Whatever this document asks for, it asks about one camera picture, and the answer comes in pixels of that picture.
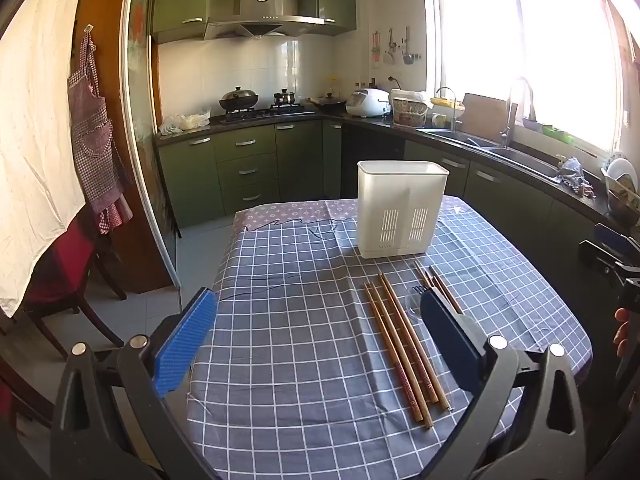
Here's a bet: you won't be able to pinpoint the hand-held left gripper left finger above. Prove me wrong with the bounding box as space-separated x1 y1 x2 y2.
50 287 221 480

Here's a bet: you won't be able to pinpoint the red checkered apron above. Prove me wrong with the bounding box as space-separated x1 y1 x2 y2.
67 34 134 236

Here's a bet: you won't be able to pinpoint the black gas stove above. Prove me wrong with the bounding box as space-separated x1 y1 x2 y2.
219 104 307 122

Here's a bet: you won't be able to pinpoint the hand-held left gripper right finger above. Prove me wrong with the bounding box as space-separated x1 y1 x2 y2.
420 290 590 480

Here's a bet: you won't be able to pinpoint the pan with glass lid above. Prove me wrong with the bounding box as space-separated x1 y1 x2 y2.
307 92 348 114

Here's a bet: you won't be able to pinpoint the blue checkered tablecloth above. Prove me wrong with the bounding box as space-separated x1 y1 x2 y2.
186 202 593 480

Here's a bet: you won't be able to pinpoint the black built-in appliance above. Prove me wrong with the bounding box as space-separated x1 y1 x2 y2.
341 124 407 200

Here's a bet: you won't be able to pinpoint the clear plastic spoon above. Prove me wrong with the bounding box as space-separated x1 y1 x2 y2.
404 287 427 325

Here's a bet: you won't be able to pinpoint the steel double sink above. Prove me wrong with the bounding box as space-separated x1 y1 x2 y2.
416 128 563 182

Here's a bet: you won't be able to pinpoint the wooden chair with red cushion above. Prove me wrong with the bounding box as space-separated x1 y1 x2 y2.
17 202 128 358

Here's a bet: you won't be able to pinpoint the purple patterned cloth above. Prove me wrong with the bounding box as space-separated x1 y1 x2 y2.
234 195 473 233

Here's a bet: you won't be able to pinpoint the black wok with lid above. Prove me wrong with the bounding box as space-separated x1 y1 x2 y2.
218 86 260 114

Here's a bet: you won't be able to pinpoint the small steel faucet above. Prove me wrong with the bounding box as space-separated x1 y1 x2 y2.
434 86 459 132

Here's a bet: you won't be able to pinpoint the wooden cutting board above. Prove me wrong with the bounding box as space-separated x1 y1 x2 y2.
459 92 512 139

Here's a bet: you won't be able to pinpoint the basket with plastic bag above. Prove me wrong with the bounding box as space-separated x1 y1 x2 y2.
389 88 433 129

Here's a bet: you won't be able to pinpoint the black kitchen countertop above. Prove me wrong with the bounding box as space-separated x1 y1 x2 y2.
157 105 640 233

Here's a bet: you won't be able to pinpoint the white hanging cloth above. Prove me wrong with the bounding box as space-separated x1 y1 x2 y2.
0 0 95 318

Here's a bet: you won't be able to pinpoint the tall steel faucet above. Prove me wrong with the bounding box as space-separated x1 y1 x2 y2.
499 77 537 147

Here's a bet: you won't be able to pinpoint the dish rack with plates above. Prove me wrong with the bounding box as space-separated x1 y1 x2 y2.
601 152 640 222

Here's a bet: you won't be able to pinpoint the brown wooden chopstick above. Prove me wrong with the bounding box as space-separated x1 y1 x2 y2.
381 274 453 412
427 265 465 315
413 260 435 288
370 281 437 420
377 273 445 407
363 283 432 431

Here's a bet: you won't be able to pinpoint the sliding glass door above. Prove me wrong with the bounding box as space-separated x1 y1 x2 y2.
119 0 182 293

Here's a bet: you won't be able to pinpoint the kitchen window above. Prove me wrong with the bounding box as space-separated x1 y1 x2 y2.
432 0 628 157

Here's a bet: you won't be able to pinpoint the steel range hood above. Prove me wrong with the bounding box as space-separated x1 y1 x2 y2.
203 0 329 42

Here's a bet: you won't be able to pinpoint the hanging steel spatula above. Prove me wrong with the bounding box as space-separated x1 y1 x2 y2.
402 25 417 67

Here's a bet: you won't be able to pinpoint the grey crumpled rag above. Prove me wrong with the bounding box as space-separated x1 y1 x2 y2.
556 156 597 197

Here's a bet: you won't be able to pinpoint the white rice cooker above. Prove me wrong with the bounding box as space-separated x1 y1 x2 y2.
346 88 392 119

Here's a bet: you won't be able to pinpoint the person's right hand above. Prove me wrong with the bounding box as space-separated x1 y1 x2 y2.
613 307 632 359

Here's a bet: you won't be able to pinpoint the white plastic utensil holder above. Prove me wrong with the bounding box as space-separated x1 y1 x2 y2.
356 160 450 260

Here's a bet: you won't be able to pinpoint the green base cabinets with drawers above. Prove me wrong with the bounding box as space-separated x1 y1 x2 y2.
157 119 344 231

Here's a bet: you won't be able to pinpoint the green plastic tub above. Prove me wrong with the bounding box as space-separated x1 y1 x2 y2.
541 124 574 144

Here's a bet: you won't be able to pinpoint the green base cabinets under sink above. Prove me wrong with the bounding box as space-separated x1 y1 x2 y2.
404 139 631 271

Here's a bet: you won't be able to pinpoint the white plastic bags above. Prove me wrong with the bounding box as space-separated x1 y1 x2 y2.
159 108 212 136

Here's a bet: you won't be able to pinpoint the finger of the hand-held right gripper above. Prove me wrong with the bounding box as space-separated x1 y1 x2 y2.
594 223 640 262
579 241 640 277

